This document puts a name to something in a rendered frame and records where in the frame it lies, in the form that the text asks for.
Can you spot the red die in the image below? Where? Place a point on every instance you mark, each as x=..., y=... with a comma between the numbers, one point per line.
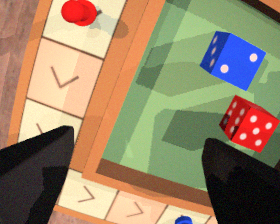
x=247, y=124

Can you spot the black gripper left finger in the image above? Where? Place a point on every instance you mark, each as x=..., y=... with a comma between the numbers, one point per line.
x=32, y=174

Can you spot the blue die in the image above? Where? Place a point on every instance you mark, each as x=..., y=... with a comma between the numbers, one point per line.
x=232, y=59

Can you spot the red pawn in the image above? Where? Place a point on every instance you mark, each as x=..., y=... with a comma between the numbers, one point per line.
x=80, y=12

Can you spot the blue pawn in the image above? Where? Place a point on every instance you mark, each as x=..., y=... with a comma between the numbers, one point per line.
x=184, y=220

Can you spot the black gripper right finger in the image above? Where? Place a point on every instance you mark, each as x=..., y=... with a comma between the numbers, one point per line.
x=242, y=189

